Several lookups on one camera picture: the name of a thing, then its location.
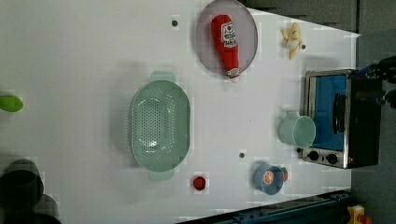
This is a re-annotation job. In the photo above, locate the green plastic strainer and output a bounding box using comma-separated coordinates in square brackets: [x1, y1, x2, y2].
[130, 71, 191, 181]

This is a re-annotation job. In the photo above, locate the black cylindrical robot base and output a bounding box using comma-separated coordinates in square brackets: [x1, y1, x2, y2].
[1, 159, 63, 224]

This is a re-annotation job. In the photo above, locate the grey round plate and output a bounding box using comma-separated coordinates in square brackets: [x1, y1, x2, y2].
[195, 0, 258, 75]

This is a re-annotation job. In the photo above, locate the red plush ketchup bottle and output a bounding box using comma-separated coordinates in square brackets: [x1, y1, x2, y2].
[210, 15, 240, 81]

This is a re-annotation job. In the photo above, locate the blue bowl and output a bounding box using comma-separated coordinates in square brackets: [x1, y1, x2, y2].
[253, 164, 284, 195]

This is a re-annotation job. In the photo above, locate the orange slice toy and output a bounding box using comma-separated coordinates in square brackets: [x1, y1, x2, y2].
[262, 171, 275, 185]

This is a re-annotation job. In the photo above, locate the red strawberry toy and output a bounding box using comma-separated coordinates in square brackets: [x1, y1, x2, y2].
[280, 167, 289, 182]

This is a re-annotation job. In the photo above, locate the yellow plush banana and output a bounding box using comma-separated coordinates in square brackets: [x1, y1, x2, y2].
[281, 22, 303, 59]

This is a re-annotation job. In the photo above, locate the yellow red clamp tool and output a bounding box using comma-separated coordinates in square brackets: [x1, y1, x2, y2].
[347, 204, 373, 224]

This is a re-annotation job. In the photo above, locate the green plastic object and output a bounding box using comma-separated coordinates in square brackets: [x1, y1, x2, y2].
[0, 95, 23, 112]

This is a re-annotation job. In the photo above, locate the blue metal frame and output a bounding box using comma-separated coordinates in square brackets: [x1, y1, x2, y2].
[178, 190, 357, 224]

